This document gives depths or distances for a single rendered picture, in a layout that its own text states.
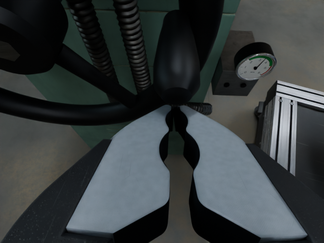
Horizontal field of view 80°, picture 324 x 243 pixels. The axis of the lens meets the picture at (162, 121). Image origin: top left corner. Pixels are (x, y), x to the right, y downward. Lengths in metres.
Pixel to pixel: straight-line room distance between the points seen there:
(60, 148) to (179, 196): 0.61
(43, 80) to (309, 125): 0.95
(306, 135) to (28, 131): 1.26
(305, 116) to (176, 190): 0.63
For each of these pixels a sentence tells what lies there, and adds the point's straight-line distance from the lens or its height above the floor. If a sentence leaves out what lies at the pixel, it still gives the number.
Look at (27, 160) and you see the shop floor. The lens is 1.13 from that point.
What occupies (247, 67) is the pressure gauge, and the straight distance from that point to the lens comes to 0.37.
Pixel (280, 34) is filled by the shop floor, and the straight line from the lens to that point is 1.70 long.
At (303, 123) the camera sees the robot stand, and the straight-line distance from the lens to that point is 0.98.
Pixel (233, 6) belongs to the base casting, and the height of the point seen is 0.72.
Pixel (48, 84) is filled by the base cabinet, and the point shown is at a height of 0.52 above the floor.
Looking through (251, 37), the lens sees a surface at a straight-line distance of 0.50.
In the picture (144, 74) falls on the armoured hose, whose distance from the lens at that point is 0.27.
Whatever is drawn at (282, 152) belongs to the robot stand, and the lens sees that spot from 0.84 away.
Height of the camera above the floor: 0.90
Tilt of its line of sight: 62 degrees down
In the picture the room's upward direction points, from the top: 2 degrees clockwise
